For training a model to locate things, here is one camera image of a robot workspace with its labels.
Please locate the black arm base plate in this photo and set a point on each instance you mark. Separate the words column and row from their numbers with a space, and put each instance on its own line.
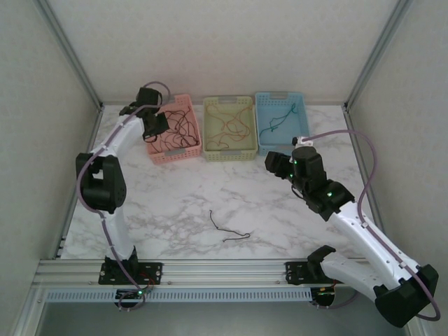
column 297, row 273
column 150, row 273

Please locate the control board green light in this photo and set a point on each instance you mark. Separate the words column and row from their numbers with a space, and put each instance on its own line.
column 325, row 295
column 131, row 294

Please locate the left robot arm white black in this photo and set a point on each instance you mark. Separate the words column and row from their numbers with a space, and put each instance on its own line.
column 115, row 231

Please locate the pale green plastic basket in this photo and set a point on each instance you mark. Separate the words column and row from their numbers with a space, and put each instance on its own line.
column 229, row 154

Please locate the aluminium side rail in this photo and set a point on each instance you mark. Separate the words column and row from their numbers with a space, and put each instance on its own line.
column 66, row 231
column 351, row 122

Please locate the aluminium lower frame leg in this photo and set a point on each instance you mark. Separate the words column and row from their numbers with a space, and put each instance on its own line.
column 29, row 311

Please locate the pink plastic basket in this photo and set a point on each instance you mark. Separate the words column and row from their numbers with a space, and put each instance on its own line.
column 194, row 154

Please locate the long aluminium mounting rail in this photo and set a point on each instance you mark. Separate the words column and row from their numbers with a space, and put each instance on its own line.
column 224, row 271

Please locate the light blue plastic basket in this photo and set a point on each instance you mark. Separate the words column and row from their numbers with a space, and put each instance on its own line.
column 283, row 105

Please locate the aluminium frame post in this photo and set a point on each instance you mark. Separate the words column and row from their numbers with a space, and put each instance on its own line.
column 70, row 52
column 377, row 52

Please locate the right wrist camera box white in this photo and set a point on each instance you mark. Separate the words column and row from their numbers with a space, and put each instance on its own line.
column 297, row 141

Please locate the thin aluminium wall rail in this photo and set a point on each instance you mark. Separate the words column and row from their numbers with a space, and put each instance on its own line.
column 115, row 103

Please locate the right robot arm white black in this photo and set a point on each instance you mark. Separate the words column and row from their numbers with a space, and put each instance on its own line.
column 364, row 241

